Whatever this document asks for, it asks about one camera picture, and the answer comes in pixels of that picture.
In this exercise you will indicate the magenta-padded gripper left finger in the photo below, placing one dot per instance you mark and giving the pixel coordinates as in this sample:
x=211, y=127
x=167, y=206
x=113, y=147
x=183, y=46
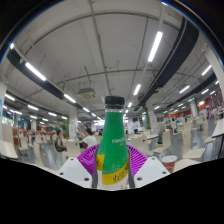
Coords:
x=86, y=158

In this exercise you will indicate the green-labelled clear drink bottle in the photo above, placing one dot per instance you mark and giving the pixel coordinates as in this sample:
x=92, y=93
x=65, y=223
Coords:
x=113, y=143

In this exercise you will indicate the ceiling strip lights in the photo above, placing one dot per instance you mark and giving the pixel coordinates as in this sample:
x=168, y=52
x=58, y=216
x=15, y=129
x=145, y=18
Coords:
x=155, y=46

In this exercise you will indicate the ceiling air conditioner unit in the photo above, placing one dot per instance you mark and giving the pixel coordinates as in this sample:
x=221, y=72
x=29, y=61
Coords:
x=86, y=93

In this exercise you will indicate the white neighbouring table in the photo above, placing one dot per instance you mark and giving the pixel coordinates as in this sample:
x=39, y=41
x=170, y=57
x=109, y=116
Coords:
x=218, y=128

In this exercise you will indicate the beige canteen chairs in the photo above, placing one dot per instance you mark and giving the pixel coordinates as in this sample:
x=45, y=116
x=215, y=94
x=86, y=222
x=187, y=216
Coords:
x=166, y=141

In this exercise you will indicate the red paper cup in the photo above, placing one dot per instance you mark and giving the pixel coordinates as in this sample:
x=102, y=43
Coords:
x=169, y=163

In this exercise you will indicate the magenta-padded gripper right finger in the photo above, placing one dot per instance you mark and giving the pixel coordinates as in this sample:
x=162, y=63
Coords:
x=138, y=160

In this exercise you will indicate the person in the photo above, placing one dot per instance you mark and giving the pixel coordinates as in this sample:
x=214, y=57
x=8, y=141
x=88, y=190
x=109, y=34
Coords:
x=59, y=143
x=134, y=126
x=89, y=140

